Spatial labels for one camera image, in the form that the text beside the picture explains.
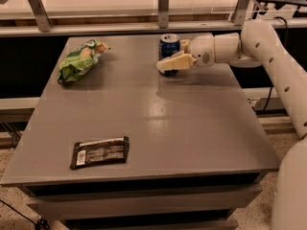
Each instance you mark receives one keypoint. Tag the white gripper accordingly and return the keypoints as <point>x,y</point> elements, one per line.
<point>202,49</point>

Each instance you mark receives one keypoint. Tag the blue pepsi can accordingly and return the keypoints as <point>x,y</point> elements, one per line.
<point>168,45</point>

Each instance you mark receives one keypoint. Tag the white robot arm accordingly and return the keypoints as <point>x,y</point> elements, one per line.
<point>259,45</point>

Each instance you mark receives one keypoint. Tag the green chip bag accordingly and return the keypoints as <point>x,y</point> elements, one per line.
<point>81,60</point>

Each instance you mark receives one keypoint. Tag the dark brown snack bar wrapper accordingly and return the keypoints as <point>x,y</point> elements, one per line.
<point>100,152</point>

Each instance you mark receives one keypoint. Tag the grey drawer cabinet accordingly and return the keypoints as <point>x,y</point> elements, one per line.
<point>203,207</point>

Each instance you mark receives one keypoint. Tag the middle grey metal bracket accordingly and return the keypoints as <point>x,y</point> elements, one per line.
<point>163,13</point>

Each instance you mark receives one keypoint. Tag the grey metal bracket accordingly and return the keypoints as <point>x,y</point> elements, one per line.
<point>41,18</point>
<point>238,18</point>
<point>163,13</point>

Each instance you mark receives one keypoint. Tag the right grey metal bracket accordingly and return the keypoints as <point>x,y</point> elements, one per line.
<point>238,18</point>

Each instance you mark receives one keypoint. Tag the left grey metal bracket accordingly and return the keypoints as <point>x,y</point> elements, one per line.
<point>41,18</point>

